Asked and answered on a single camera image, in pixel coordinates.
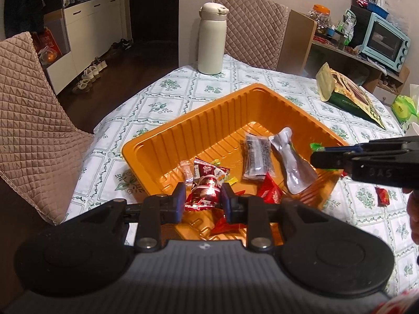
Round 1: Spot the beige sandal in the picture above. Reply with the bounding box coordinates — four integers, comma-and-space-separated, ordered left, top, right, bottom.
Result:
73, 79, 94, 95

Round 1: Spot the dark door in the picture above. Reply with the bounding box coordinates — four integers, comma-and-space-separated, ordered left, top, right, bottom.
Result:
129, 0, 180, 43

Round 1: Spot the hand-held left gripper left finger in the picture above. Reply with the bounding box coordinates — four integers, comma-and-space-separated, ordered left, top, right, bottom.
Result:
75, 182, 187, 253

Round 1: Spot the shiny red patterned snack packet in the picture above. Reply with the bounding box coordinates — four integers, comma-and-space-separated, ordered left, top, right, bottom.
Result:
184, 175, 223, 210

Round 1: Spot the light blue toaster oven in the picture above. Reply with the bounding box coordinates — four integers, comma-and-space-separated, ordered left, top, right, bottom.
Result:
360, 12, 411, 73

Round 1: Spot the dark jacket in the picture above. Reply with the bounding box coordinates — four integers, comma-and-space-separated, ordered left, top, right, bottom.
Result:
3, 0, 45, 38

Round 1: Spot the white thermos bottle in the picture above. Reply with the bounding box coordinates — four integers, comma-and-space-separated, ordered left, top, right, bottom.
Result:
197, 2, 230, 75

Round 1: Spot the clear plastic bag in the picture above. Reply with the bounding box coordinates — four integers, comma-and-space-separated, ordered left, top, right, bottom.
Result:
376, 0, 410, 33

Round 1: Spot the red bag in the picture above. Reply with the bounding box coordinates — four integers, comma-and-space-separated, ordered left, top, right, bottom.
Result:
33, 28, 63, 66

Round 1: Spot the red yellow candy packet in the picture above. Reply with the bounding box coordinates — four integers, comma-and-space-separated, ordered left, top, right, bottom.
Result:
375, 186, 391, 207

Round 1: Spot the blue box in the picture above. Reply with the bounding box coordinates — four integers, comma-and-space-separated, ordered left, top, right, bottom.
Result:
367, 2, 390, 18

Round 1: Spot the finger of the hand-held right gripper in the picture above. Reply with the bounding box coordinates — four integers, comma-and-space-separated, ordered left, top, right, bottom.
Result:
310, 150, 354, 171
322, 143, 372, 154

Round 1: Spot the green yellow seed bag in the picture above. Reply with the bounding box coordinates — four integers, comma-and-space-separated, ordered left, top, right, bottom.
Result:
316, 62, 387, 130

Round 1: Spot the dark shoe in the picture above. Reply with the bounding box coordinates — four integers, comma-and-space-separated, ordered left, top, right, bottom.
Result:
109, 38, 133, 51

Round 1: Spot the black box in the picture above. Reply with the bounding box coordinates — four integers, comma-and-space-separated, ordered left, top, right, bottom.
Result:
350, 5, 372, 48

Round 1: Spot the small red white candy packet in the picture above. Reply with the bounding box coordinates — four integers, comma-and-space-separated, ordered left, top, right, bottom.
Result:
193, 158, 230, 184

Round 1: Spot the person's right hand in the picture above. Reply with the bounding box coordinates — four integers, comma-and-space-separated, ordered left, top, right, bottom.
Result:
407, 190, 419, 244

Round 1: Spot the wooden shelf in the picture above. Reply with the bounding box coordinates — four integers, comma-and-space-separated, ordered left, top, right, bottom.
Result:
278, 10, 410, 105

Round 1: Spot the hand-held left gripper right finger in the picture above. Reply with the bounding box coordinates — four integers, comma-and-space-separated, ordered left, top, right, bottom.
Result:
219, 182, 328, 253

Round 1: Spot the white cabinet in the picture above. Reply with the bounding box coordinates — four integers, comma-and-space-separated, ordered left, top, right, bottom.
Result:
42, 0, 133, 95

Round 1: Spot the silver white snack packet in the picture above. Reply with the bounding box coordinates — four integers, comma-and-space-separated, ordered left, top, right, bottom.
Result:
269, 127, 319, 194

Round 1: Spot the green tissue pack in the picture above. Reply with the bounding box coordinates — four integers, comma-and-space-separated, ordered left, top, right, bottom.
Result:
392, 94, 419, 125

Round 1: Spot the quilted beige chair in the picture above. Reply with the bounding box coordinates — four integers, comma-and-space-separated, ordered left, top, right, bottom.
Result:
0, 32, 95, 226
211, 0, 290, 71

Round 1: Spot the clear jar with orange lid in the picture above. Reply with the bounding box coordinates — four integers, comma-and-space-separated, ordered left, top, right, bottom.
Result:
308, 4, 333, 36

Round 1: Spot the green snack bag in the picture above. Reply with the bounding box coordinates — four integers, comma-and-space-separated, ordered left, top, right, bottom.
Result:
340, 9, 357, 44

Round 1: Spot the grey snack packet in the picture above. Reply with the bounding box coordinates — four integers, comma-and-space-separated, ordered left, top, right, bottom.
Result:
242, 133, 275, 181

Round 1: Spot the orange plastic tray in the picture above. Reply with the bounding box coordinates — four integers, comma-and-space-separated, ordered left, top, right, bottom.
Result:
122, 83, 351, 247

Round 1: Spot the clear candy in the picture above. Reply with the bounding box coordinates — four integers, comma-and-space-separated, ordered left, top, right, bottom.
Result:
178, 160, 195, 187

